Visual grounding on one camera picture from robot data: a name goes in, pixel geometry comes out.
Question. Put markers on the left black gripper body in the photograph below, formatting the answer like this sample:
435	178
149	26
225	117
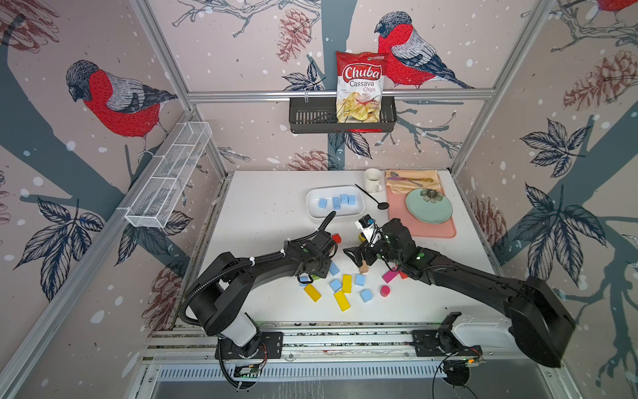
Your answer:
323	266

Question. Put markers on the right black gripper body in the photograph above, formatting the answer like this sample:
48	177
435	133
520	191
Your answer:
385	255

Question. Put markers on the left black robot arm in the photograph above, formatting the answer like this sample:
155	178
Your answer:
214	301

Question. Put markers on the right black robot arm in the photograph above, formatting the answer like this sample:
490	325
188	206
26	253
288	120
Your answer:
540	324

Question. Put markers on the beige wooden block upright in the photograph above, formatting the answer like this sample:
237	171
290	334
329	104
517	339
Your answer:
364	268

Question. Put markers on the yellow block middle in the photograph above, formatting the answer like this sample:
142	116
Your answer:
346	283

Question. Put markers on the magenta long block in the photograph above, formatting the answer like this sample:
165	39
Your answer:
390	275

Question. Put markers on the yellow block lower left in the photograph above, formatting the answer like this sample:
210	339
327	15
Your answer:
312	292

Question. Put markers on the pink placemat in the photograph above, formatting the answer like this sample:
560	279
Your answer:
417	228

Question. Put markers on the blue cube bottom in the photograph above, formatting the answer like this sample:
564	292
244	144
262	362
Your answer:
366	295

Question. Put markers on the black spoon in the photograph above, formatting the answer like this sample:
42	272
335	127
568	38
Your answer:
381	205

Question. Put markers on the green flower plate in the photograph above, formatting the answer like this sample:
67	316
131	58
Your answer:
429	206

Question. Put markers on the white plastic tray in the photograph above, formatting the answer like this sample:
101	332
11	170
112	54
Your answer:
346	210

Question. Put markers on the long yellow block bottom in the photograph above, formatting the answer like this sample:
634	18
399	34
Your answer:
342	301

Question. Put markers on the yellow folded napkin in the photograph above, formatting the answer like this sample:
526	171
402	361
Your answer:
403	182

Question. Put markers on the iridescent cutlery on napkin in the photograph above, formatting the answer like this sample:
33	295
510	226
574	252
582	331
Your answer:
396	177

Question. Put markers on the white ceramic mug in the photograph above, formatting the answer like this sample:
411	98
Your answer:
373	180

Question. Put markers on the Chuba cassava chips bag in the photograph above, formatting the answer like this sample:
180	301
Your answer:
360	81

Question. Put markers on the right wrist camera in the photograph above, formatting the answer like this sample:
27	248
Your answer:
367	227

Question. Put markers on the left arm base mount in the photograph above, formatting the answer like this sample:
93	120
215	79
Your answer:
264	345

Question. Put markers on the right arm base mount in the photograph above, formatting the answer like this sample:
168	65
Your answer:
433	343

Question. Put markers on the black wall basket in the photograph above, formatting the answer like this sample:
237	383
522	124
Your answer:
318	115

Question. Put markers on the white wire basket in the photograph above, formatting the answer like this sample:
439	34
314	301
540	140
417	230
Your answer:
160	194

